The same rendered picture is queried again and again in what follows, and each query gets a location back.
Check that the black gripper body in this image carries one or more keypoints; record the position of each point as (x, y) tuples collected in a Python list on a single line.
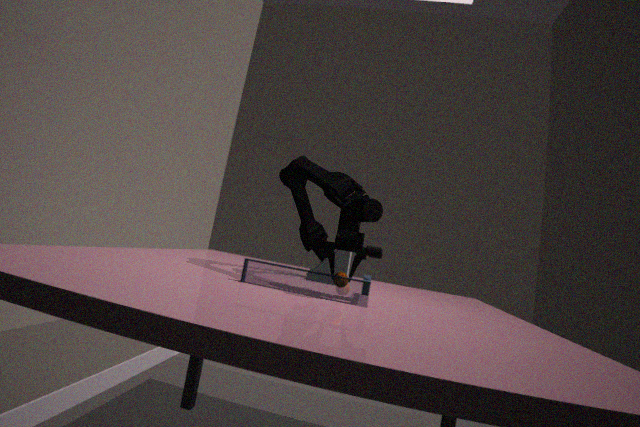
[(374, 252)]

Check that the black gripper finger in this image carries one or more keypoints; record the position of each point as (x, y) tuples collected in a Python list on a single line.
[(356, 262), (331, 258)]

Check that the blue-grey l-shaped wall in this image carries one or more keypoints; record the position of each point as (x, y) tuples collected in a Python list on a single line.
[(367, 278)]

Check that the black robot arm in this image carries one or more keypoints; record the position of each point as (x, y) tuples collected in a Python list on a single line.
[(337, 187)]

